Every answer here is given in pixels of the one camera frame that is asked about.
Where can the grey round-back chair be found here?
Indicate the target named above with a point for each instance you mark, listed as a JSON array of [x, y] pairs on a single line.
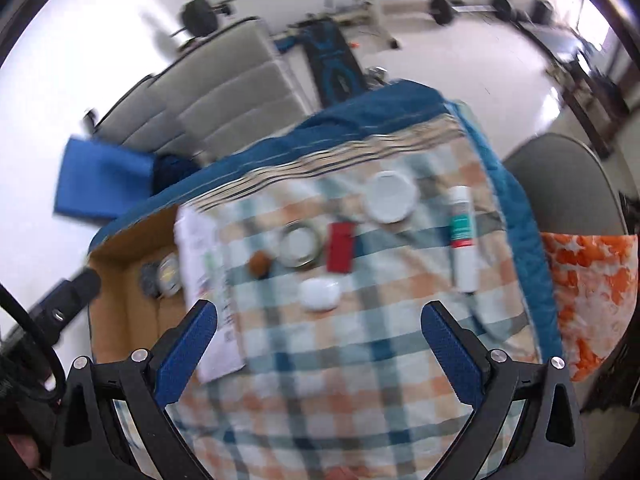
[[565, 185]]

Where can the white round jar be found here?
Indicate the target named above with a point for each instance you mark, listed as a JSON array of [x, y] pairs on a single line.
[[390, 197]]

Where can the white tube with green label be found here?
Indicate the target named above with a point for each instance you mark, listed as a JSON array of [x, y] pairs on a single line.
[[462, 240]]

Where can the short barbell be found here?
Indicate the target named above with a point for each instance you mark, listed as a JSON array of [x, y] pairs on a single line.
[[442, 9]]

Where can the black patterned round tin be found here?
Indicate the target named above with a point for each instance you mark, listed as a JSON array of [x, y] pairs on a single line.
[[148, 281]]

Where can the white bench press rack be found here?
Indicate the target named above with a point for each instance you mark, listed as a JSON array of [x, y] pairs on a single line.
[[370, 5]]

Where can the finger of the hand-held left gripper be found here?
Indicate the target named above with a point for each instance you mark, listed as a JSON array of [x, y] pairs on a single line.
[[70, 300]]

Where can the brown nut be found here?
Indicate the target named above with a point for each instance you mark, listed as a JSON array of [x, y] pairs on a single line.
[[260, 264]]

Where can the orange and white cloth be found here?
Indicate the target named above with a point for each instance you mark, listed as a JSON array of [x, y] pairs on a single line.
[[590, 300]]

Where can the dark wooden chair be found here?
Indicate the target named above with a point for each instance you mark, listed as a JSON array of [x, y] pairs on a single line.
[[592, 105]]

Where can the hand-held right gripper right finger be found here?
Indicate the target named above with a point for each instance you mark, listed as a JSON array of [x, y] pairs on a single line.
[[452, 357]]

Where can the blue quilt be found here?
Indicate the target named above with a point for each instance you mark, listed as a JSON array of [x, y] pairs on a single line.
[[380, 105]]

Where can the blue foam mat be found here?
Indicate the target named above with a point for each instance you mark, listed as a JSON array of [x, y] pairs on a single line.
[[100, 180]]

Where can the checked blanket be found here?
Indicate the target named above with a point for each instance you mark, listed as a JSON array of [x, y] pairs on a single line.
[[350, 360]]

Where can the cardboard box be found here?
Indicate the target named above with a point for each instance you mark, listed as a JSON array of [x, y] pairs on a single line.
[[125, 320]]

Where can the grey padded chair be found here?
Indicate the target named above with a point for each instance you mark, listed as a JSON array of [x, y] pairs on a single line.
[[225, 85], [135, 120]]

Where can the black and blue weight bench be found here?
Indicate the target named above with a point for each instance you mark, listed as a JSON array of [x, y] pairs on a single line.
[[332, 65]]

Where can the white earbuds case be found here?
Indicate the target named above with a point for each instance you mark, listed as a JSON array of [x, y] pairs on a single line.
[[320, 294]]

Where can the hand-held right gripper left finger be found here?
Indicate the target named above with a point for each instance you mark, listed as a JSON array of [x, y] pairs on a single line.
[[186, 355]]

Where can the red lighter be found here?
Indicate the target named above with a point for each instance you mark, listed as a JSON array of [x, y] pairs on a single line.
[[340, 247]]

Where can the person's left hand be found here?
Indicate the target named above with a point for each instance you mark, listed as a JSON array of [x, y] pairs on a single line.
[[17, 452]]

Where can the small metal tin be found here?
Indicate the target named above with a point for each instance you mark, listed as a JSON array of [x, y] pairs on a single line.
[[300, 246]]

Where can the silver round tin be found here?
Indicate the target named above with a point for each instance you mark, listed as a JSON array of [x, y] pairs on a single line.
[[171, 274]]

